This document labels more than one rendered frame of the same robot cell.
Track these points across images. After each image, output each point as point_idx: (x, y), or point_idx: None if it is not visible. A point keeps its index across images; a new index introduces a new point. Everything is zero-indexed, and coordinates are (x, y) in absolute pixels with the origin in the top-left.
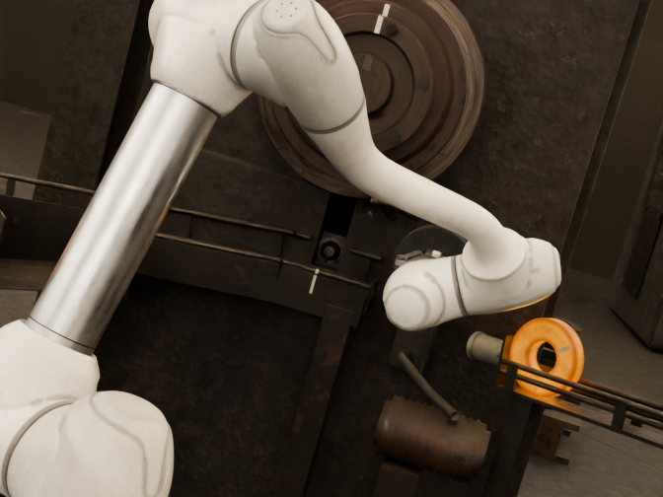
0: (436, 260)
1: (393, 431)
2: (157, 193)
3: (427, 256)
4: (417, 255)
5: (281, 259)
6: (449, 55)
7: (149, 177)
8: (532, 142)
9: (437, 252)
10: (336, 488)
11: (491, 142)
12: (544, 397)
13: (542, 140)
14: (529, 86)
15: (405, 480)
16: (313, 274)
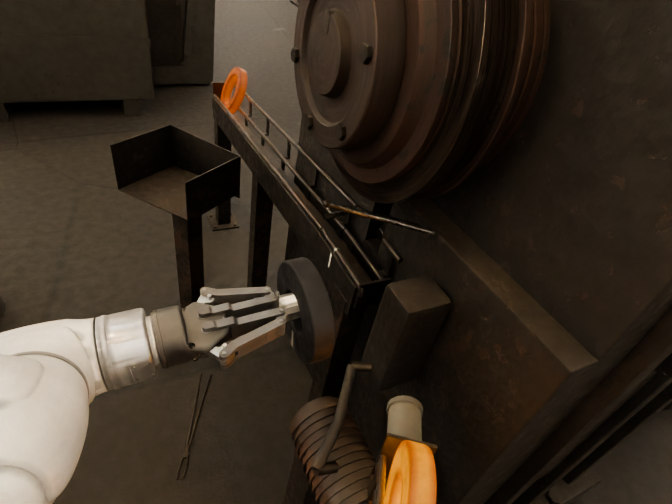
0: (11, 346)
1: (294, 432)
2: None
3: (136, 317)
4: (252, 295)
5: (322, 228)
6: (437, 8)
7: None
8: (607, 178)
9: (288, 300)
10: (361, 415)
11: (549, 163)
12: None
13: (625, 179)
14: (633, 75)
15: (303, 476)
16: (330, 252)
